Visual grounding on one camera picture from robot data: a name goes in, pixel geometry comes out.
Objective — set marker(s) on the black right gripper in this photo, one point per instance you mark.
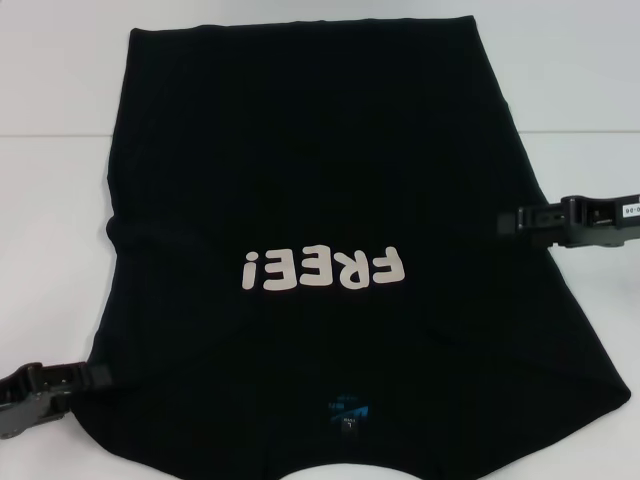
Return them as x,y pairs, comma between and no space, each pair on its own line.
600,220

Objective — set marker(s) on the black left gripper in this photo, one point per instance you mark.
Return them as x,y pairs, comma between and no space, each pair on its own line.
17,395

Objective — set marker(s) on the black shirt with FREE print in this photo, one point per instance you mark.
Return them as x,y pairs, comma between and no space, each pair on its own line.
320,150

